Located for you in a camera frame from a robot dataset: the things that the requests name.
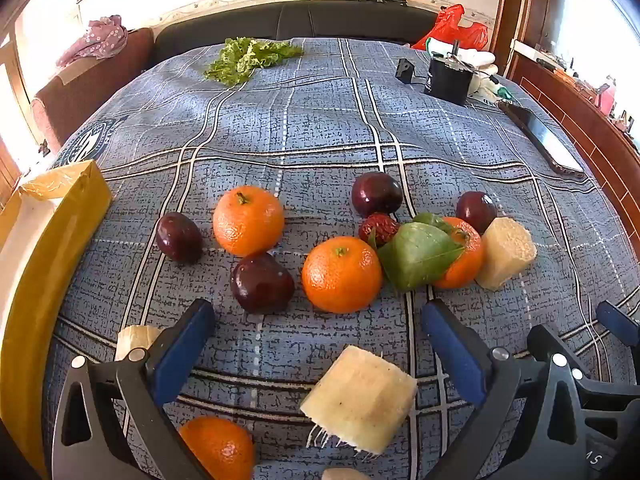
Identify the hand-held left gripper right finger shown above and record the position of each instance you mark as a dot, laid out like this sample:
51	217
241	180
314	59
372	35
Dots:
452	350

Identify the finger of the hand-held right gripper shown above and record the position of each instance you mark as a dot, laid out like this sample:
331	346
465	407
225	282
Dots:
600	410
619	322

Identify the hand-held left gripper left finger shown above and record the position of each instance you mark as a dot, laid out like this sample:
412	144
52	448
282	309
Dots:
182	347

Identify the peeled sugarcane piece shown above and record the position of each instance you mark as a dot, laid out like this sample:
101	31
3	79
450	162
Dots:
505	254
344	474
360	405
134	341

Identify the orange with green leaf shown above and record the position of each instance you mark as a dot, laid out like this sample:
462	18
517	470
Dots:
462	265

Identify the dark purple plum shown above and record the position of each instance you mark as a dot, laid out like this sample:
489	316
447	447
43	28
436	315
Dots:
261	283
376	194
475	211
178	238

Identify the red jujube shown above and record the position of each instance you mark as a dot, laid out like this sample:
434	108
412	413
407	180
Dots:
379	229

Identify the yellow cardboard box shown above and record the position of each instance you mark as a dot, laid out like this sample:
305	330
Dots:
75	210

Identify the black smartphone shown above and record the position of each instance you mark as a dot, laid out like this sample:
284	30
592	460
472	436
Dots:
542	139

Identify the brown wooden cabinet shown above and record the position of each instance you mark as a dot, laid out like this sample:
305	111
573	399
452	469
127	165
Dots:
580	105

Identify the blue plaid bedsheet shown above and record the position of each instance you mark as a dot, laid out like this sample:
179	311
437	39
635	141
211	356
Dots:
300	135

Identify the black cylindrical device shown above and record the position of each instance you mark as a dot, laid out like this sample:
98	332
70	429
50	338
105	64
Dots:
447	82

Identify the brown armchair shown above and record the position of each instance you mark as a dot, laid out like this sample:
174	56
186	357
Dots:
85	92

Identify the small black box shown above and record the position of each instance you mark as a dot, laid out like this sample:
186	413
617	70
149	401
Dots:
405	70

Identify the green lettuce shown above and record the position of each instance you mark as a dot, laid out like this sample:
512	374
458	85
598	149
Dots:
245	58

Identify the purple cloth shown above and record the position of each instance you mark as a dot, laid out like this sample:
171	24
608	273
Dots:
95	40

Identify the red plastic bag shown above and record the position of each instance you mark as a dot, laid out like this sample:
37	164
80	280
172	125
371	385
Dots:
455	30

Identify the black padded headboard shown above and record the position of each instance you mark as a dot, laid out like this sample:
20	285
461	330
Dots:
300	22

